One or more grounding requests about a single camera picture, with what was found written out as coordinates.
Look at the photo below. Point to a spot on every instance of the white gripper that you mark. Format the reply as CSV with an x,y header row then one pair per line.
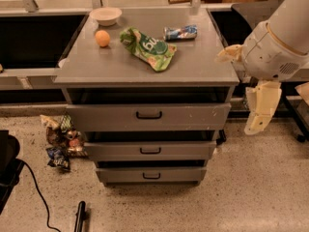
x,y
271,56

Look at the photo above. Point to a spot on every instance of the grey top drawer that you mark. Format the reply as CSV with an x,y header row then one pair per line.
x,y
149,117

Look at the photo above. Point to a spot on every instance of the grey drawer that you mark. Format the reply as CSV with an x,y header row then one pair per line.
x,y
151,175
149,117
164,150

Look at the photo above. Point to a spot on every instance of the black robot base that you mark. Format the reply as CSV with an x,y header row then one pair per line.
x,y
10,166

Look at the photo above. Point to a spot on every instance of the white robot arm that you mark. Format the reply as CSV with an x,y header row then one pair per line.
x,y
291,14

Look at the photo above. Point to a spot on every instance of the grey middle drawer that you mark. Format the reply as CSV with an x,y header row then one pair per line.
x,y
164,150

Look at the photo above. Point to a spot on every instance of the grey drawer cabinet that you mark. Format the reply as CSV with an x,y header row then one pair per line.
x,y
112,75

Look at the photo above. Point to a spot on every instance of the grey bottom drawer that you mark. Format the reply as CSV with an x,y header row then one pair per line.
x,y
151,175

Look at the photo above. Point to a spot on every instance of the black side table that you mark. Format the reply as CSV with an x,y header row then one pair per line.
x,y
248,15

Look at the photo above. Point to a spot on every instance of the blue white soda can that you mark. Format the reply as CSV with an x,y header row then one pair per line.
x,y
187,32

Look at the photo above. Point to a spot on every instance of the green chip bag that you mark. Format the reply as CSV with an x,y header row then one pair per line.
x,y
156,53

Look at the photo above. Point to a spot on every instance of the wooden stick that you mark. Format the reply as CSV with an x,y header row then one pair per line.
x,y
178,1

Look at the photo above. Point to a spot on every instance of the orange fruit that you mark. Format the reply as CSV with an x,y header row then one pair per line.
x,y
102,38

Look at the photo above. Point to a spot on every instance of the white bowl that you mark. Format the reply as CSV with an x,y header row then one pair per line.
x,y
106,16

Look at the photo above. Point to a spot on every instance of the snack bags pile on floor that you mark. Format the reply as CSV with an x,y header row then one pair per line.
x,y
64,134

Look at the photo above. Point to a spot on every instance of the blue snack bag on floor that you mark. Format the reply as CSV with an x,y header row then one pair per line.
x,y
58,158

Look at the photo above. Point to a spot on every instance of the black handle object on floor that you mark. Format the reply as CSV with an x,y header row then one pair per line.
x,y
80,216

